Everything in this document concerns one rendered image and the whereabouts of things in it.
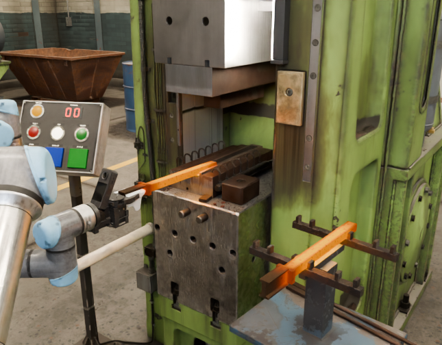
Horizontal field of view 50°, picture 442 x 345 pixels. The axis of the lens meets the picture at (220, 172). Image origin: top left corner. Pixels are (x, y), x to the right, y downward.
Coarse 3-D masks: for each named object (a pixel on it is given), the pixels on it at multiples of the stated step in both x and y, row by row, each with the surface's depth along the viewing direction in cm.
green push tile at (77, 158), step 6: (72, 150) 179; (78, 150) 178; (84, 150) 178; (72, 156) 178; (78, 156) 178; (84, 156) 177; (72, 162) 178; (78, 162) 177; (84, 162) 177; (84, 168) 177
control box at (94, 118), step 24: (24, 120) 185; (48, 120) 184; (72, 120) 182; (96, 120) 180; (24, 144) 183; (48, 144) 182; (72, 144) 180; (96, 144) 179; (72, 168) 178; (96, 168) 178
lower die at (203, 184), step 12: (252, 144) 199; (204, 156) 190; (216, 156) 187; (240, 156) 184; (252, 156) 186; (264, 156) 190; (180, 168) 176; (228, 168) 172; (192, 180) 169; (204, 180) 165; (216, 180) 165; (204, 192) 167; (216, 192) 166
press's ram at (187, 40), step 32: (160, 0) 155; (192, 0) 148; (224, 0) 141; (256, 0) 155; (160, 32) 159; (192, 32) 151; (224, 32) 145; (256, 32) 159; (192, 64) 155; (224, 64) 148
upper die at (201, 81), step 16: (176, 64) 159; (256, 64) 172; (272, 64) 182; (176, 80) 161; (192, 80) 157; (208, 80) 153; (224, 80) 158; (240, 80) 165; (256, 80) 174; (272, 80) 184; (208, 96) 154
